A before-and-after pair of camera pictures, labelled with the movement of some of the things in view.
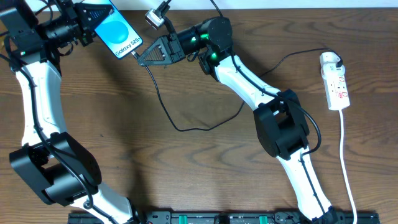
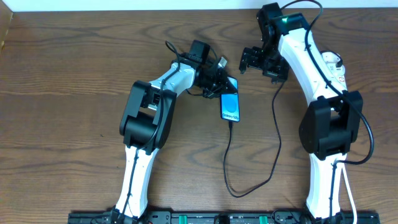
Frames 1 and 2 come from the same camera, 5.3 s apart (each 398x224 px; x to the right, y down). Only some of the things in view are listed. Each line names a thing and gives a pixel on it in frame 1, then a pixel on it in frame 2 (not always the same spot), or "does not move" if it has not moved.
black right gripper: [174, 48] to [259, 60]
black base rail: [234, 217] does not move
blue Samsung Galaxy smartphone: [117, 32] to [229, 106]
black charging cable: [261, 74] to [277, 160]
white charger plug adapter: [329, 70] does not move
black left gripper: [78, 23] to [219, 84]
